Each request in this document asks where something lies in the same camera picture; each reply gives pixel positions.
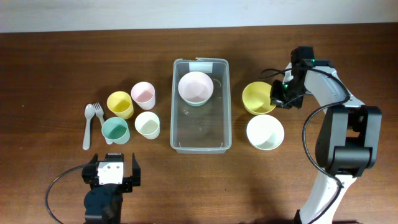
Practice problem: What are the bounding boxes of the yellow plastic bowl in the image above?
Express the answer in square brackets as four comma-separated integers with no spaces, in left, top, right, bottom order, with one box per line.
[242,82,276,115]

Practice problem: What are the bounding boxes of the green plastic cup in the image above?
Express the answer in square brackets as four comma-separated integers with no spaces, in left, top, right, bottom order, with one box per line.
[101,117,131,144]

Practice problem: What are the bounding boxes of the white plastic cup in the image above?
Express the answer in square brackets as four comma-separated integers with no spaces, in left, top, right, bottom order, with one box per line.
[134,111,160,140]

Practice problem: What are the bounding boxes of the white plastic bowl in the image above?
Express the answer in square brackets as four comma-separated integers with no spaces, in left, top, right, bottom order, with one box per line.
[246,114,285,151]

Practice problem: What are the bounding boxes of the yellow plastic cup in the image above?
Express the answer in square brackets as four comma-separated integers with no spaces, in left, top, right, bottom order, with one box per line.
[106,91,134,119]

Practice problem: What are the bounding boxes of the green plastic bowl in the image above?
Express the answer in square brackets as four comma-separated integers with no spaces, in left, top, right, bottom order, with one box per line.
[183,99,208,106]

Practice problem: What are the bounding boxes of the pink plastic bowl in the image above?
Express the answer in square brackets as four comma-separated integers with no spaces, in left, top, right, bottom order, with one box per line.
[178,72,214,102]

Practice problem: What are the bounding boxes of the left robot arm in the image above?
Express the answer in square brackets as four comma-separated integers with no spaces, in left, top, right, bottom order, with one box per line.
[81,153,141,223]

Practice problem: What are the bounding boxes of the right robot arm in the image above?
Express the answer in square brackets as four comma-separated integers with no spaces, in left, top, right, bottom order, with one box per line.
[271,59,382,223]

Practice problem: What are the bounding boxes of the clear plastic storage container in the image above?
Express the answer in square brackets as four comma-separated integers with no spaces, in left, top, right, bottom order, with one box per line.
[170,58,232,154]

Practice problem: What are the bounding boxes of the grey plastic fork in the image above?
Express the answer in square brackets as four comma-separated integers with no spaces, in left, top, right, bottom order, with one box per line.
[93,102,113,146]

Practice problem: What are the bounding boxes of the grey plastic spoon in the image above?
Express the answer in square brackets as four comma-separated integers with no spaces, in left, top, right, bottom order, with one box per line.
[82,104,95,150]

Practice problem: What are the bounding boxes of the pink plastic cup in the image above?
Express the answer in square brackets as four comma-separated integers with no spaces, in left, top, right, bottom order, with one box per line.
[131,82,155,110]

